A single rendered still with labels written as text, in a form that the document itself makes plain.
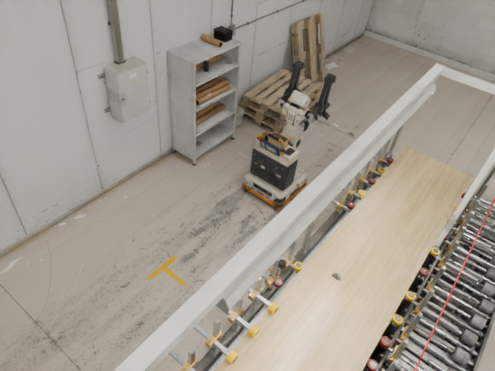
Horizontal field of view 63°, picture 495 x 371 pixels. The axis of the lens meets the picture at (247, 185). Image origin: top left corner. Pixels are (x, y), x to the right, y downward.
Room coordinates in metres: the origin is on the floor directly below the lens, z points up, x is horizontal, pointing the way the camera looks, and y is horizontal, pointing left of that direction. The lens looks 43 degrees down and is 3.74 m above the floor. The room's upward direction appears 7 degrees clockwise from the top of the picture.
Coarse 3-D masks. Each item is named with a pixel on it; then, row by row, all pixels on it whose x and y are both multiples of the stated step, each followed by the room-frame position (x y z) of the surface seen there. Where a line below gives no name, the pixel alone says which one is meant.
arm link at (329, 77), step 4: (328, 76) 4.26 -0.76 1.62; (332, 76) 4.26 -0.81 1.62; (328, 80) 4.20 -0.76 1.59; (332, 80) 4.25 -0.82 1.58; (324, 84) 4.21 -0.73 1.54; (328, 84) 4.20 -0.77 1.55; (324, 88) 4.20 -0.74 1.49; (324, 92) 4.18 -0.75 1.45; (320, 96) 4.19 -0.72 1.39; (324, 96) 4.19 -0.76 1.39; (320, 100) 4.17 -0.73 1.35; (316, 104) 4.19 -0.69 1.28; (320, 104) 4.16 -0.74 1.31; (320, 108) 4.14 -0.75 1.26; (320, 112) 4.14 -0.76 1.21
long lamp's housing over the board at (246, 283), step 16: (384, 144) 2.02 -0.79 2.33; (368, 160) 1.84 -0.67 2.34; (352, 176) 1.67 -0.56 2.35; (336, 192) 1.52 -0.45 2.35; (320, 208) 1.39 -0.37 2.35; (304, 224) 1.27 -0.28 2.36; (288, 240) 1.16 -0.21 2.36; (272, 256) 1.06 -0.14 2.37; (256, 272) 0.97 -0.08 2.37; (240, 288) 0.89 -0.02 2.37; (224, 304) 0.81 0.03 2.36
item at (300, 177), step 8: (296, 168) 4.19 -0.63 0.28; (248, 176) 3.92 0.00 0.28; (256, 176) 3.93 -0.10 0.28; (296, 176) 4.02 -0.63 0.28; (304, 176) 4.06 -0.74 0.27; (248, 184) 3.87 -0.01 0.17; (264, 184) 3.79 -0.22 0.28; (296, 184) 3.89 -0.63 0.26; (304, 184) 4.07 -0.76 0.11; (256, 192) 3.80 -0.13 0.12; (280, 192) 3.68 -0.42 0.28; (288, 192) 3.72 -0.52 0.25; (296, 192) 3.90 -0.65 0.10; (264, 200) 3.71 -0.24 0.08; (272, 200) 3.65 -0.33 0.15; (280, 200) 3.60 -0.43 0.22; (288, 200) 3.74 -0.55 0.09; (280, 208) 3.60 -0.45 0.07
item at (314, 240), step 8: (376, 168) 3.86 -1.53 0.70; (368, 176) 3.66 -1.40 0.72; (352, 200) 3.24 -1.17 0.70; (336, 216) 2.96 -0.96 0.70; (328, 224) 2.84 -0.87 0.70; (320, 232) 2.72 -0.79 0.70; (328, 232) 2.79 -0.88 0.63; (312, 240) 2.60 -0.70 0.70; (320, 240) 2.66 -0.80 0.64; (312, 248) 2.52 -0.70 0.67; (296, 256) 2.38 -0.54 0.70; (304, 256) 2.39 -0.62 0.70; (288, 272) 2.19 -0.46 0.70; (264, 296) 1.91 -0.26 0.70; (272, 296) 1.96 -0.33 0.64; (248, 312) 1.74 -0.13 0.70; (256, 312) 1.76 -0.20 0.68; (248, 320) 1.67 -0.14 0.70; (232, 328) 1.58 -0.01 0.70; (240, 328) 1.59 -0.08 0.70; (224, 336) 1.51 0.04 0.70; (232, 336) 1.52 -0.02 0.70; (224, 344) 1.44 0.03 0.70; (208, 352) 1.37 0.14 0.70; (200, 360) 1.31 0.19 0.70; (208, 360) 1.31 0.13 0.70; (216, 360) 1.34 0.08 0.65; (200, 368) 1.25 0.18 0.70; (208, 368) 1.27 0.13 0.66
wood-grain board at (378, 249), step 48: (384, 192) 3.21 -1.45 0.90; (432, 192) 3.30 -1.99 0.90; (336, 240) 2.46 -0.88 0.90; (384, 240) 2.53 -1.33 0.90; (432, 240) 2.61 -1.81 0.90; (288, 288) 1.89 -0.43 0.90; (336, 288) 1.94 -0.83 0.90; (384, 288) 2.00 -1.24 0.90; (288, 336) 1.47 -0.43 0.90; (336, 336) 1.51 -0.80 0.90
